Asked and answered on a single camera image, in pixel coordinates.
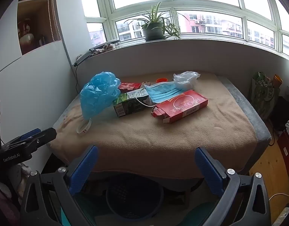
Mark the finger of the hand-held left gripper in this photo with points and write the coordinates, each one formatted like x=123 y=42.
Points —
x=31 y=133
x=45 y=134

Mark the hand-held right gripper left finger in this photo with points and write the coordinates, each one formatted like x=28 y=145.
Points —
x=84 y=169

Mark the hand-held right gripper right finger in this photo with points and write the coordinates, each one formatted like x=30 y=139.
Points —
x=209 y=169

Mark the blue plastic basket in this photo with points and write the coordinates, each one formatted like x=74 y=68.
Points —
x=135 y=200

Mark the red snack packet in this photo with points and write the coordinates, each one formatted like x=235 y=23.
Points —
x=129 y=86
x=182 y=106

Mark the green milk carton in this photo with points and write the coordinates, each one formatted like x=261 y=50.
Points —
x=129 y=107

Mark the grey and pink towel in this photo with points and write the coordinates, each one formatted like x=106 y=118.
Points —
x=158 y=146

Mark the blue plastic bag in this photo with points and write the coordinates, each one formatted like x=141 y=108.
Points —
x=97 y=94

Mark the grey blanket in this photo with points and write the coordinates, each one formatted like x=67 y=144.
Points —
x=248 y=113

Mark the red box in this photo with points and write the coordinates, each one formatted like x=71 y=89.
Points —
x=287 y=150

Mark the black bar lamp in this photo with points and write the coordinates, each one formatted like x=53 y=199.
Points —
x=83 y=57

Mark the white power strip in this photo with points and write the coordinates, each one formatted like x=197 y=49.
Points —
x=284 y=216

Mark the blue face mask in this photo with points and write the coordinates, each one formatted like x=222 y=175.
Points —
x=163 y=93

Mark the green paper gift bag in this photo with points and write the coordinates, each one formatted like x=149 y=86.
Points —
x=260 y=94

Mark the clear plastic bag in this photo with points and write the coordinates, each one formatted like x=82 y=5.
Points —
x=184 y=80

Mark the dark bag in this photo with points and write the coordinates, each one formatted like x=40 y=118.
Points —
x=283 y=113

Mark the brown figurine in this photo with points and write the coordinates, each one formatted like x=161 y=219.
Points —
x=25 y=35

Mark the patterned cloth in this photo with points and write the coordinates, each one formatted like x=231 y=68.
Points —
x=104 y=48

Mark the orange pot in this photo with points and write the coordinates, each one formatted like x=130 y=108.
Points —
x=277 y=80

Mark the potted spider plant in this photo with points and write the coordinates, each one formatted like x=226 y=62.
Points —
x=154 y=31

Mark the wooden wall shelf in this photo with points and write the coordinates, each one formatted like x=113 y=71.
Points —
x=33 y=7

